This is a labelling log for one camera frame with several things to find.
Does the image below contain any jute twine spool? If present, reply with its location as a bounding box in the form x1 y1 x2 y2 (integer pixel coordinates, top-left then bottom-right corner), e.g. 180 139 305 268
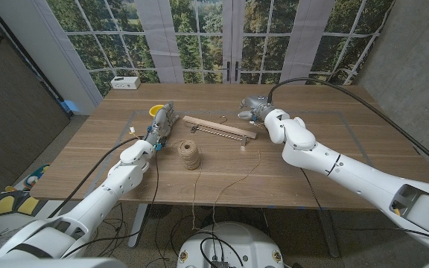
177 139 203 171

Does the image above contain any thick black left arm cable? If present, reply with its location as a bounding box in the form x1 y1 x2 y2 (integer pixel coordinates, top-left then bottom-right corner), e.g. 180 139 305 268
46 135 143 220

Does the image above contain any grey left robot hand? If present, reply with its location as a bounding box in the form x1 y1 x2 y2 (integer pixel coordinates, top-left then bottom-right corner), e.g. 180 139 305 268
144 100 180 147

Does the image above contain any small yellow cup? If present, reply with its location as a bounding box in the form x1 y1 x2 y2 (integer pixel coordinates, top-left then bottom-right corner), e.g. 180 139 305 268
148 104 165 118

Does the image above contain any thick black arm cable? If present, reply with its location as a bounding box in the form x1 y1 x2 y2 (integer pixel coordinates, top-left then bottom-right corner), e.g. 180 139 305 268
267 77 429 179
46 135 143 220

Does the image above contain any grey table leg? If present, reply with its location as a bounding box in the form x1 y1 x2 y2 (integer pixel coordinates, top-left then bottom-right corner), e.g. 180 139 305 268
317 208 341 258

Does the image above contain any white table leg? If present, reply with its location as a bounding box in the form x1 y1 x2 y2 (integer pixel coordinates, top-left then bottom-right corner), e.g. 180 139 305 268
127 202 149 249

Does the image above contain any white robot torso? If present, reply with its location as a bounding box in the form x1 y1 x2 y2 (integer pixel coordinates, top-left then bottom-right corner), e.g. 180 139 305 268
177 221 285 268

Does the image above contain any thin jute thread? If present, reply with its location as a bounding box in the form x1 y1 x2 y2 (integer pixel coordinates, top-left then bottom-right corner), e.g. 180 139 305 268
211 150 262 226
169 139 203 231

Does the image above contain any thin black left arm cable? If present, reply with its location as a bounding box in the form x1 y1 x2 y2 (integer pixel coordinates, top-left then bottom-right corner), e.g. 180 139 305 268
60 147 160 258

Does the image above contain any white power strip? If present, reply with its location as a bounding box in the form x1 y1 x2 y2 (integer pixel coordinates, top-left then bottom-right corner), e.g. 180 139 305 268
110 76 142 91

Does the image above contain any printed window backdrop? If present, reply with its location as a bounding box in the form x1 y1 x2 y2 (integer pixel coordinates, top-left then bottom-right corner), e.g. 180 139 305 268
45 0 396 98

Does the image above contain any wooden stick with metal wire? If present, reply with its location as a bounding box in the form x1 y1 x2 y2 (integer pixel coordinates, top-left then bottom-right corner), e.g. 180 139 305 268
182 115 258 147

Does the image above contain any blue object by wall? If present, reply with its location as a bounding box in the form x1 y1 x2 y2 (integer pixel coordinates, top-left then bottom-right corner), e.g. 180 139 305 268
60 99 80 115

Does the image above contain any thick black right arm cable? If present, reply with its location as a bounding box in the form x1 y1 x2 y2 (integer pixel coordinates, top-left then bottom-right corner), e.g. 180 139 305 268
267 77 429 179

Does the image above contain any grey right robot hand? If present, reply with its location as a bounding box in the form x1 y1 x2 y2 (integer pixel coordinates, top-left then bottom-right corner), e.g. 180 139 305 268
238 95 275 122

